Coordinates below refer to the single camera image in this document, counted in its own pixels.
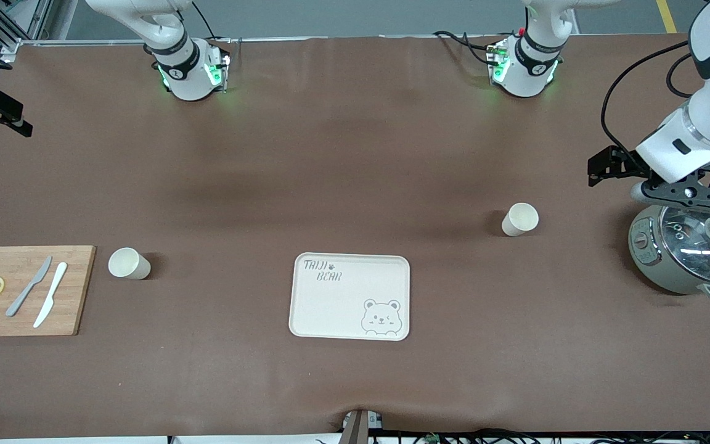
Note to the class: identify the brown table mat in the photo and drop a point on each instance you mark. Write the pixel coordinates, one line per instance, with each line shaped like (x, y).
(355, 154)

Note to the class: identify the glass pot lid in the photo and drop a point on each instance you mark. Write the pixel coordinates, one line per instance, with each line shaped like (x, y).
(688, 246)

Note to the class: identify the bamboo cutting board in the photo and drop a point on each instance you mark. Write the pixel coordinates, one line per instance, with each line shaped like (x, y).
(77, 296)

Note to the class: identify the grey plastic knife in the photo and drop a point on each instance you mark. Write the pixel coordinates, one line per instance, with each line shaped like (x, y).
(28, 287)

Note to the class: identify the white bear print tray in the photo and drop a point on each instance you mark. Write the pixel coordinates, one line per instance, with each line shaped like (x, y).
(330, 308)

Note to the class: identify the grey camera bracket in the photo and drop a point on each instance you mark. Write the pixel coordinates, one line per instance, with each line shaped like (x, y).
(358, 428)

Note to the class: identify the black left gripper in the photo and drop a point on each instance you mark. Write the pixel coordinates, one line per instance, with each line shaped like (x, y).
(628, 163)

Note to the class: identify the green electric cooking pot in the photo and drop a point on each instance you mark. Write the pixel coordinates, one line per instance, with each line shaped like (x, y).
(651, 265)

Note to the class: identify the white paper cup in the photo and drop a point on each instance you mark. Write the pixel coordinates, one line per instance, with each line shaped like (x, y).
(521, 217)
(124, 263)

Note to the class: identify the white plastic knife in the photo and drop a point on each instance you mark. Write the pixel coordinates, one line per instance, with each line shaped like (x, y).
(53, 290)

